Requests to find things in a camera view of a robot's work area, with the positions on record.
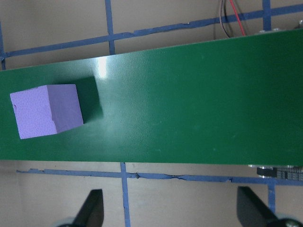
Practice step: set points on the green conveyor belt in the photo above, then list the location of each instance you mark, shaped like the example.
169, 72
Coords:
177, 106

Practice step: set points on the purple foam block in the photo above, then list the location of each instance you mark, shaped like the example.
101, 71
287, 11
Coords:
42, 111

